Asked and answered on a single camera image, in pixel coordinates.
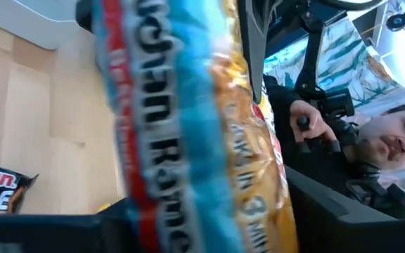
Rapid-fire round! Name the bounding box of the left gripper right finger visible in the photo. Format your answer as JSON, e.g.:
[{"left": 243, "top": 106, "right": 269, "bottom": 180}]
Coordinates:
[{"left": 285, "top": 165, "right": 405, "bottom": 253}]

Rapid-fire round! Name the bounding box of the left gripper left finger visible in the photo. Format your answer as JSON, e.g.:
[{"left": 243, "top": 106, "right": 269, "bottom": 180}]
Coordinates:
[{"left": 0, "top": 198, "right": 135, "bottom": 253}]

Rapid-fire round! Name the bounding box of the blue Maruchan ramen pack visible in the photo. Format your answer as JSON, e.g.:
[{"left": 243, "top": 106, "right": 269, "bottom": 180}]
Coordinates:
[{"left": 91, "top": 0, "right": 300, "bottom": 253}]

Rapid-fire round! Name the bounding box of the person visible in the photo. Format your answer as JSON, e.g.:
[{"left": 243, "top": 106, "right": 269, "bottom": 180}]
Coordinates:
[{"left": 262, "top": 73, "right": 405, "bottom": 212}]

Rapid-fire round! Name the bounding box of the person's hand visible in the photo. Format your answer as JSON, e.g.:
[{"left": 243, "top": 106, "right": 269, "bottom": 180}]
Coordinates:
[{"left": 289, "top": 100, "right": 338, "bottom": 143}]

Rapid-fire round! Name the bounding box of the white plastic bin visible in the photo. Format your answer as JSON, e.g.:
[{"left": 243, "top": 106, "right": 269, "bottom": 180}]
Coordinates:
[{"left": 0, "top": 0, "right": 81, "bottom": 51}]

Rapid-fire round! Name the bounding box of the dark grey post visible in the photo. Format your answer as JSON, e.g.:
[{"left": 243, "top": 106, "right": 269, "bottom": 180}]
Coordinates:
[{"left": 236, "top": 0, "right": 272, "bottom": 105}]

